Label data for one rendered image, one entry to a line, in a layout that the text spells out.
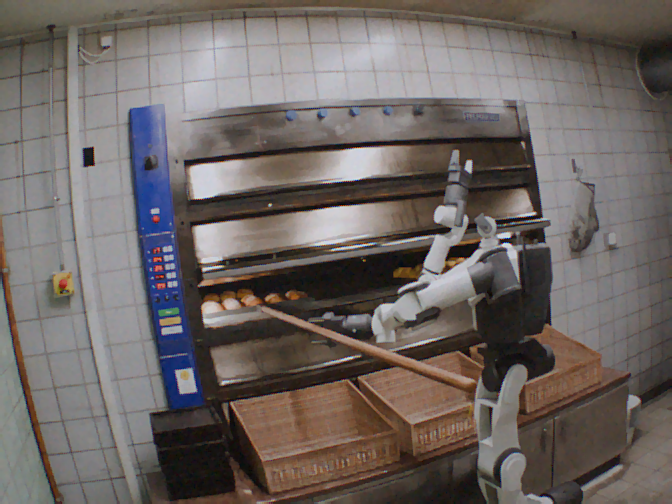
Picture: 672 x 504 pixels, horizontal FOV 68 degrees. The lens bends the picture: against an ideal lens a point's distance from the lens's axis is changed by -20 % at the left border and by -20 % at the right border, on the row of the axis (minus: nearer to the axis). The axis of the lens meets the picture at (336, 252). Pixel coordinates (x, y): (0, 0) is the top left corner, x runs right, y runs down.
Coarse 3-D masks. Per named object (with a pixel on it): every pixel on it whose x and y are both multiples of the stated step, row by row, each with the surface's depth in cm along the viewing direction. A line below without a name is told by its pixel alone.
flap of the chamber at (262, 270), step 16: (544, 224) 297; (432, 240) 271; (464, 240) 280; (480, 240) 297; (320, 256) 251; (336, 256) 254; (352, 256) 256; (368, 256) 265; (384, 256) 278; (224, 272) 236; (240, 272) 239; (256, 272) 242; (272, 272) 253
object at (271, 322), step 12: (372, 300) 276; (384, 300) 278; (396, 300) 280; (300, 312) 268; (312, 312) 265; (324, 312) 267; (336, 312) 269; (348, 312) 271; (228, 324) 255; (240, 324) 253; (252, 324) 255; (264, 324) 257; (276, 324) 259; (288, 324) 261; (216, 336) 249
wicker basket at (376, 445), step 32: (352, 384) 263; (256, 416) 250; (288, 416) 254; (320, 416) 259; (352, 416) 264; (384, 416) 237; (256, 448) 214; (288, 448) 250; (320, 448) 214; (352, 448) 219; (384, 448) 237; (288, 480) 209; (320, 480) 214
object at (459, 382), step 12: (276, 312) 257; (300, 324) 225; (312, 324) 216; (324, 336) 201; (336, 336) 192; (360, 348) 173; (372, 348) 167; (384, 360) 159; (396, 360) 152; (408, 360) 147; (420, 372) 140; (432, 372) 135; (444, 372) 131; (456, 384) 124; (468, 384) 121
